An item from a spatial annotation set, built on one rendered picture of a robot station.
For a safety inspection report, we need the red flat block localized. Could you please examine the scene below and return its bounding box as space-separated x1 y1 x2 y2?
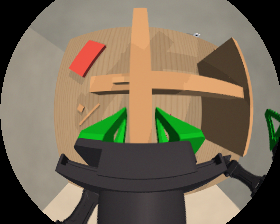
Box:
69 40 106 78

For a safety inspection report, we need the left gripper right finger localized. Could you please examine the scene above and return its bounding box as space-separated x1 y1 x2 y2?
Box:
155 107 205 154

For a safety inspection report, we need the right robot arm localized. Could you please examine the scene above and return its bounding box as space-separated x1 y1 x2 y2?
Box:
223 155 266 197

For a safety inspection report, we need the tan wooden flat bar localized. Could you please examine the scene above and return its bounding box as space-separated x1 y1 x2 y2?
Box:
90 71 244 99

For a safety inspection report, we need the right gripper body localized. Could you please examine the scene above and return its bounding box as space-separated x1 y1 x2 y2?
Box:
272 140 279 160

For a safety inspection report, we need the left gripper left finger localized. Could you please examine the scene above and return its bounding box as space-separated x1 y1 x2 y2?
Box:
77 107 127 143

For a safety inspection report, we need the brown wooden board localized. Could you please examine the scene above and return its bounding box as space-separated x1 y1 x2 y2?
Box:
197 37 253 157
129 8 152 143

